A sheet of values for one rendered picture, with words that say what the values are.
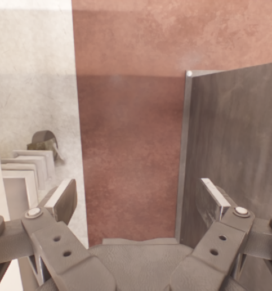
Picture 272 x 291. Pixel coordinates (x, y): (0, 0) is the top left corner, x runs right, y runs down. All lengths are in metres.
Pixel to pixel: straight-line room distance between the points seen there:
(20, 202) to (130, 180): 0.55
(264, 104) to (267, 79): 0.05
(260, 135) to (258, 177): 0.09
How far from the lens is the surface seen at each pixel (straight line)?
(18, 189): 0.83
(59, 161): 1.09
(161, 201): 1.20
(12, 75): 1.16
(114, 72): 1.02
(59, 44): 1.09
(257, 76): 0.55
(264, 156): 0.51
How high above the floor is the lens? 1.02
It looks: 74 degrees down
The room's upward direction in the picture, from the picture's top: 177 degrees clockwise
